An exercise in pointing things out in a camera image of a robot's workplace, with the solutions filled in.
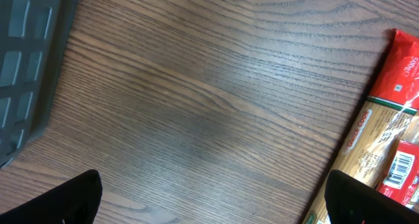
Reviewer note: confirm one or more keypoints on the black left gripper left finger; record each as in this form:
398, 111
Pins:
75, 201

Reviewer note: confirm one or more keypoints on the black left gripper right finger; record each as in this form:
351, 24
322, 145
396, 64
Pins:
349, 201

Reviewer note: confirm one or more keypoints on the orange spaghetti package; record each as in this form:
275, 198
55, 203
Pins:
381, 148

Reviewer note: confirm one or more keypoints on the grey plastic basket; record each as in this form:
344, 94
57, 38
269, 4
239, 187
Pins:
34, 35

